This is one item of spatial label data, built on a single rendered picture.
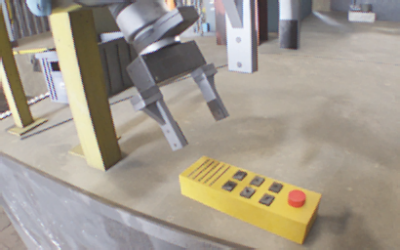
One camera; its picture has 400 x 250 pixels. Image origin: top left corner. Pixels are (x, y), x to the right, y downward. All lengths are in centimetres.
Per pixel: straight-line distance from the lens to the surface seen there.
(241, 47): 26
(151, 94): 41
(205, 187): 47
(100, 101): 60
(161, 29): 42
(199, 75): 50
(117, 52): 115
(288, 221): 42
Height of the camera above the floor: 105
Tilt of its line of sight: 26 degrees down
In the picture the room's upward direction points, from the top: 5 degrees counter-clockwise
